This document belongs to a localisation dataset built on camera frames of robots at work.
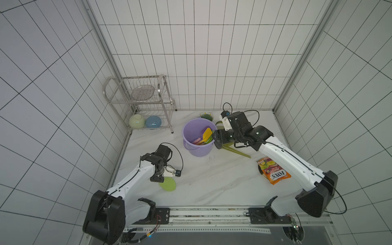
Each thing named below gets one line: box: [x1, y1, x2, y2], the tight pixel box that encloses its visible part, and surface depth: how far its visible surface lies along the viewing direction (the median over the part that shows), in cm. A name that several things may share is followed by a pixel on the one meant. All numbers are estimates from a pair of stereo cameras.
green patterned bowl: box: [198, 111, 214, 121], surface depth 112 cm
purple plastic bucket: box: [181, 117, 217, 158], surface depth 92 cm
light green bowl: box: [128, 113, 146, 130], surface depth 104 cm
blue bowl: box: [145, 115, 162, 129], surface depth 106 cm
